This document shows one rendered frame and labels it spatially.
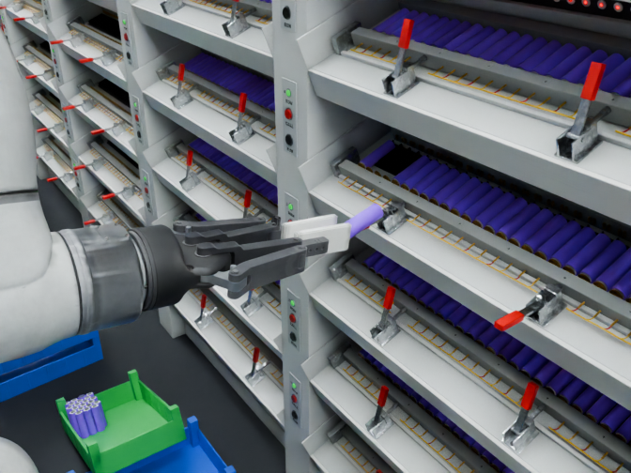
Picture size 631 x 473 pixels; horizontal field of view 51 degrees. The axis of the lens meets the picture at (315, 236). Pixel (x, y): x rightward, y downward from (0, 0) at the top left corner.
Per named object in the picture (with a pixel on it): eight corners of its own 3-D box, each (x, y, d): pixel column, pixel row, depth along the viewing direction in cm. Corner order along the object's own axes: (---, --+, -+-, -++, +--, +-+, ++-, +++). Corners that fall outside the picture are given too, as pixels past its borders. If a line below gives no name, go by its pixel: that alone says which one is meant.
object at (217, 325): (291, 438, 145) (269, 404, 137) (175, 308, 189) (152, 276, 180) (360, 378, 151) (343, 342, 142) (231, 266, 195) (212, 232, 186)
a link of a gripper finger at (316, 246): (282, 242, 66) (299, 255, 64) (323, 236, 69) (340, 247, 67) (281, 256, 67) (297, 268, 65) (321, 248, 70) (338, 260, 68)
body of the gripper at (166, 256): (149, 252, 55) (247, 236, 60) (113, 215, 61) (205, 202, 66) (148, 330, 58) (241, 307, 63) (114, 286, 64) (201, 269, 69)
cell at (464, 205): (493, 194, 93) (461, 221, 91) (484, 190, 94) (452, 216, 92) (491, 184, 92) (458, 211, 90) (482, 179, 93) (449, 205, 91)
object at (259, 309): (289, 368, 136) (266, 325, 127) (167, 248, 180) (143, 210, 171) (362, 307, 142) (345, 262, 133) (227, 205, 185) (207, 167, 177)
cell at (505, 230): (541, 216, 87) (508, 245, 85) (530, 210, 88) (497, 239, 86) (540, 205, 86) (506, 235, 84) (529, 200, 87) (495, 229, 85)
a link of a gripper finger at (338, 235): (293, 231, 68) (297, 234, 67) (347, 221, 71) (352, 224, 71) (290, 257, 69) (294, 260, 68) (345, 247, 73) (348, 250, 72)
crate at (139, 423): (63, 429, 161) (53, 400, 159) (142, 396, 171) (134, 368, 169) (97, 480, 136) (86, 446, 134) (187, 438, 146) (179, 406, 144)
